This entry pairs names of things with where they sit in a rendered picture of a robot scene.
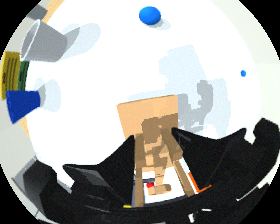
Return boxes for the white cup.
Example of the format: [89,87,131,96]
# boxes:
[19,19,68,63]

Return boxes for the blue cup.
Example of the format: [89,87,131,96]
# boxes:
[6,89,42,124]

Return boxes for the red ball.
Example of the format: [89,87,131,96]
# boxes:
[147,183,155,188]

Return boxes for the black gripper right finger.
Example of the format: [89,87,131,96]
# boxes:
[171,127,248,190]

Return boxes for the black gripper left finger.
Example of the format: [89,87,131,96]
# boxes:
[62,135,136,205]

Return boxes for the wooden catapult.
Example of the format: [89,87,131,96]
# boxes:
[116,95,196,208]

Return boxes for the blue ball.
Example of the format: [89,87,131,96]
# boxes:
[139,7,161,26]

